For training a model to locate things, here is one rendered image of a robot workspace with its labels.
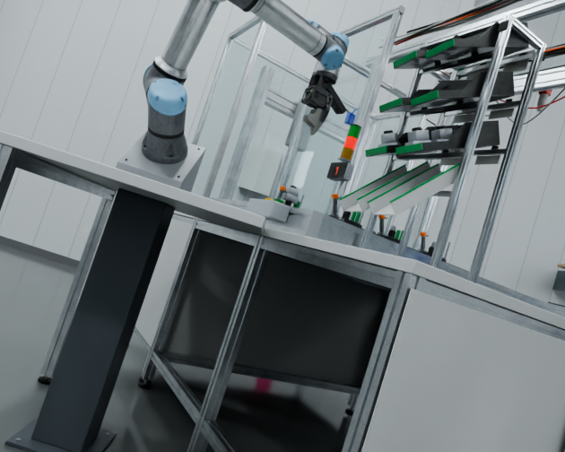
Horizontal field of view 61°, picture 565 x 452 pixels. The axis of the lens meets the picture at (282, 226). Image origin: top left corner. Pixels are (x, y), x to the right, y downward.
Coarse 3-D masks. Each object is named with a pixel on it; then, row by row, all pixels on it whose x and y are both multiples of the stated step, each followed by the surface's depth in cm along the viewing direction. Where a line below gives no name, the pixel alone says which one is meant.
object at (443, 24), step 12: (492, 0) 215; (504, 0) 211; (516, 0) 206; (468, 12) 227; (480, 12) 224; (492, 12) 220; (432, 24) 247; (444, 24) 243; (456, 24) 237; (396, 36) 272; (408, 36) 264; (420, 36) 261; (552, 48) 240; (564, 48) 237; (528, 60) 254; (564, 96) 233; (528, 108) 248
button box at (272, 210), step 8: (256, 200) 178; (264, 200) 173; (272, 200) 168; (248, 208) 182; (256, 208) 176; (264, 208) 171; (272, 208) 166; (280, 208) 167; (288, 208) 169; (264, 216) 172; (272, 216) 166; (280, 216) 167
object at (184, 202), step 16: (16, 144) 114; (32, 144) 114; (48, 160) 120; (64, 160) 114; (80, 160) 115; (80, 176) 162; (96, 176) 124; (112, 176) 115; (128, 176) 115; (144, 192) 126; (160, 192) 115; (176, 192) 115; (176, 208) 173; (192, 208) 130; (208, 208) 115; (224, 208) 115; (224, 224) 177; (240, 224) 133; (256, 224) 115
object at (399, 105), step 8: (448, 80) 154; (456, 80) 155; (464, 80) 156; (440, 88) 153; (416, 96) 165; (384, 104) 158; (392, 104) 154; (400, 104) 149; (408, 104) 150; (384, 112) 161
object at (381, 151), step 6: (432, 126) 153; (450, 126) 155; (456, 126) 156; (402, 138) 164; (396, 144) 149; (402, 144) 150; (366, 150) 159; (372, 150) 155; (378, 150) 152; (384, 150) 149; (390, 150) 148; (366, 156) 160; (372, 156) 159
